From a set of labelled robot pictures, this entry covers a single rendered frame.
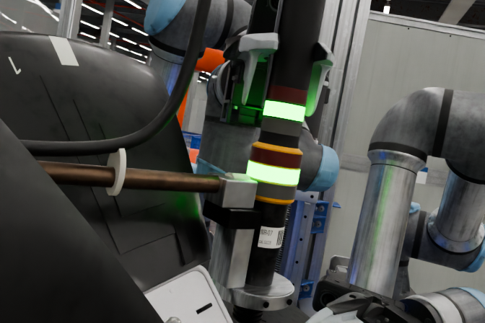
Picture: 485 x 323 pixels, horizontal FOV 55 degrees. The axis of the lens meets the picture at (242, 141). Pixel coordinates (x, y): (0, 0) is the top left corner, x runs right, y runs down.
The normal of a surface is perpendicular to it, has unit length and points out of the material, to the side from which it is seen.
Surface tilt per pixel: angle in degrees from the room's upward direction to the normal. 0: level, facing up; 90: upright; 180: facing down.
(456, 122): 89
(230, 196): 90
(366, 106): 90
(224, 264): 90
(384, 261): 75
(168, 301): 53
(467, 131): 99
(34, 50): 49
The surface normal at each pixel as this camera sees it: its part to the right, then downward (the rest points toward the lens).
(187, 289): 0.43, -0.49
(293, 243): -0.05, 0.04
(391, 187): -0.20, -0.28
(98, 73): 0.64, -0.57
